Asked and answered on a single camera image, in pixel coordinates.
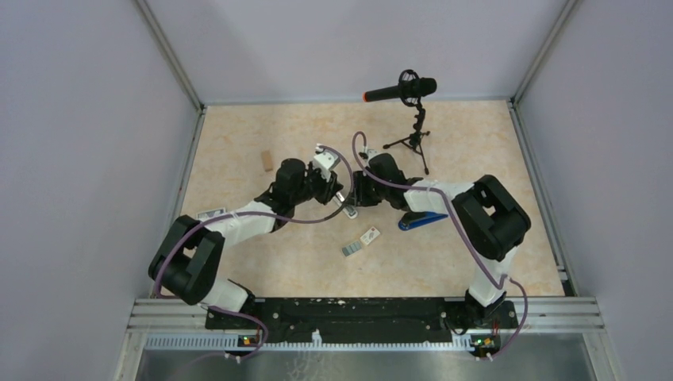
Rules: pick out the small brown staple box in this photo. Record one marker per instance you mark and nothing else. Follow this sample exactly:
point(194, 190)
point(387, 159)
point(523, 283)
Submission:
point(267, 161)

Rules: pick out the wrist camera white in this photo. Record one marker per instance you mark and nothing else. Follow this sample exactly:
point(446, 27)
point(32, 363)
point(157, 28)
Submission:
point(325, 161)
point(368, 154)

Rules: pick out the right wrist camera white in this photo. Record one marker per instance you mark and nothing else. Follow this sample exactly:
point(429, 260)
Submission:
point(368, 154)

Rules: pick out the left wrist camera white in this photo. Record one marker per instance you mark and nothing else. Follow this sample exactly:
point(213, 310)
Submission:
point(325, 161)

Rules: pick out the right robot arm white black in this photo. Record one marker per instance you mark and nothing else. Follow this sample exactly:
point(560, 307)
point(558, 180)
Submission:
point(490, 221)

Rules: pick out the grey staple strip block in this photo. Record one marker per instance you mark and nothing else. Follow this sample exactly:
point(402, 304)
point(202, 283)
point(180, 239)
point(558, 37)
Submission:
point(352, 248)

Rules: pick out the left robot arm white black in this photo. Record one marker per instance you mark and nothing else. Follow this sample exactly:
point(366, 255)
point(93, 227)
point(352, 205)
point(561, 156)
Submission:
point(187, 261)

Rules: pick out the black microphone orange tip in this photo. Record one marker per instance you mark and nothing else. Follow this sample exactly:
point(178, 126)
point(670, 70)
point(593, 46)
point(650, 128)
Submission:
point(399, 90)

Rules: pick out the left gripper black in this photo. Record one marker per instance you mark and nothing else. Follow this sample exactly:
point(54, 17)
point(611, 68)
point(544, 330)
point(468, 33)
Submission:
point(328, 188)

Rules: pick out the small white staple box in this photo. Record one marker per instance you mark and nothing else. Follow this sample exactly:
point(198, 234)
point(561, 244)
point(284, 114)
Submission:
point(369, 236)

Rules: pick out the blue stapler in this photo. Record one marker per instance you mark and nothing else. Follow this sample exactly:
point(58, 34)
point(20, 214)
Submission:
point(412, 220)

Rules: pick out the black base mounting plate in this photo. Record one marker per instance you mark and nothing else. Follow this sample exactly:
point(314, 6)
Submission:
point(365, 320)

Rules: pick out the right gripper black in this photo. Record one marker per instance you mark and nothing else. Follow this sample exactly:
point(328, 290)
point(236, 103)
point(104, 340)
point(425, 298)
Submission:
point(360, 198)

